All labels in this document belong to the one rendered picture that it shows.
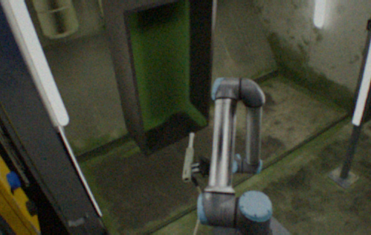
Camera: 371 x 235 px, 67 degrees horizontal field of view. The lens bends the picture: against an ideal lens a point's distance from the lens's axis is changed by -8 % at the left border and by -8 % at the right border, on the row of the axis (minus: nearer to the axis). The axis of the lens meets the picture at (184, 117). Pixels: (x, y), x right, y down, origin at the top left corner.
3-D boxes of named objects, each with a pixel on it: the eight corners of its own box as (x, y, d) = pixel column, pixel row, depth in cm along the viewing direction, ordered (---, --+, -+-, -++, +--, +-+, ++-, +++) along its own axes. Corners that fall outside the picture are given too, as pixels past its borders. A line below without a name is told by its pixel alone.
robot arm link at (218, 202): (232, 230, 130) (242, 72, 147) (194, 226, 134) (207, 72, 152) (235, 227, 144) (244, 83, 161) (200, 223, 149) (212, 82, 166)
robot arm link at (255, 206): (270, 239, 133) (273, 217, 123) (233, 236, 138) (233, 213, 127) (271, 213, 145) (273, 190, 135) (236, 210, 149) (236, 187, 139)
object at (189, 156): (199, 197, 205) (187, 175, 194) (192, 198, 206) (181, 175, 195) (202, 152, 245) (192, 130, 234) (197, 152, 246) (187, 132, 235)
